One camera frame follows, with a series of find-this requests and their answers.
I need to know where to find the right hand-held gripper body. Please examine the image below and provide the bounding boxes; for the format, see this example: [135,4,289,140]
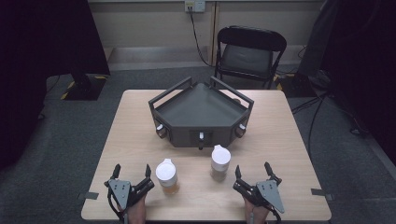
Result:
[233,177,286,224]

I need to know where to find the beige wall conduit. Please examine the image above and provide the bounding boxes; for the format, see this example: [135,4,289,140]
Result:
[208,1,220,66]

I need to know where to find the black curtain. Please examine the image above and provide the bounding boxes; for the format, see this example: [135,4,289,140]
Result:
[0,0,110,171]
[320,0,396,166]

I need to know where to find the white wall socket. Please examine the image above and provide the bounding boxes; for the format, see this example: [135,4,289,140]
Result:
[184,0,206,13]

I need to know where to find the person's left hand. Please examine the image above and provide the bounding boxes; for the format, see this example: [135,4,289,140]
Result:
[117,195,148,224]

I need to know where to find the clear bottle orange contents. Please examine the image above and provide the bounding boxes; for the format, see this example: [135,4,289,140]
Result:
[155,158,181,196]

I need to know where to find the black floor cables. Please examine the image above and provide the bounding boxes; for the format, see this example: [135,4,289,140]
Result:
[290,91,331,160]

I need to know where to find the grey tape strip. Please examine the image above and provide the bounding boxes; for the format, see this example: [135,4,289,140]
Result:
[77,191,100,201]
[310,188,335,202]

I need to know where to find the black stand base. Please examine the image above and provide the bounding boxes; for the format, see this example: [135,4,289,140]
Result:
[275,73,317,98]
[60,73,108,102]

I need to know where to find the clear bottle grey contents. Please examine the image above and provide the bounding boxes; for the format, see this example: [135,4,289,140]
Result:
[210,144,232,183]

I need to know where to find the grey cloth cover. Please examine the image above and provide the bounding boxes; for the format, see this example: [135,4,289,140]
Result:
[297,0,331,78]

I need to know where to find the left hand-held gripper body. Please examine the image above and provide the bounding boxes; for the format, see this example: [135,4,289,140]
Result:
[104,176,156,224]

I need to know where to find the black power cable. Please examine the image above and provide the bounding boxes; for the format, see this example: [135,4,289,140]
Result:
[187,5,217,68]

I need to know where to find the dark grey corner rack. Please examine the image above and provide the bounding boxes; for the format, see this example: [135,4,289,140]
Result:
[148,75,255,151]

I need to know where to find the person's right hand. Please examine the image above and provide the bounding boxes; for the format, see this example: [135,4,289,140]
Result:
[243,197,271,224]

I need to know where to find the black folding chair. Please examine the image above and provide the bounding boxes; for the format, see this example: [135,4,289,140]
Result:
[214,25,288,91]

